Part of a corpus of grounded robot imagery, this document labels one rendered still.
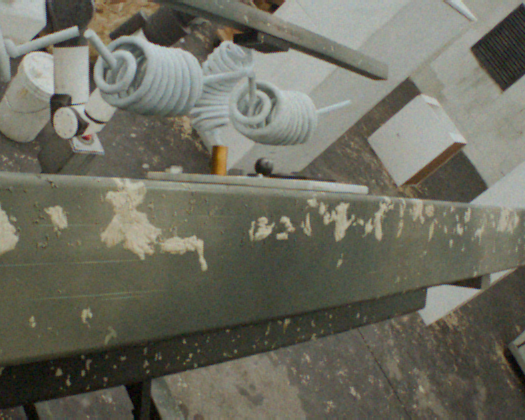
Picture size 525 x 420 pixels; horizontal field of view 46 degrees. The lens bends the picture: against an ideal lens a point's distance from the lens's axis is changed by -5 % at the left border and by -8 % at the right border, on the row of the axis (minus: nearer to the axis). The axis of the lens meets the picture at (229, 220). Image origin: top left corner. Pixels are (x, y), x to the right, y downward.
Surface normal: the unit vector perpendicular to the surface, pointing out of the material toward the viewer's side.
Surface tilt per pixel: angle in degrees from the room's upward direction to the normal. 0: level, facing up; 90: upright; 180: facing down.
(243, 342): 39
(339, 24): 90
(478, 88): 90
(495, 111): 90
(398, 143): 90
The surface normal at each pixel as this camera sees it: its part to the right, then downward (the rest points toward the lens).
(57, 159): -0.65, 0.00
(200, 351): 0.76, 0.08
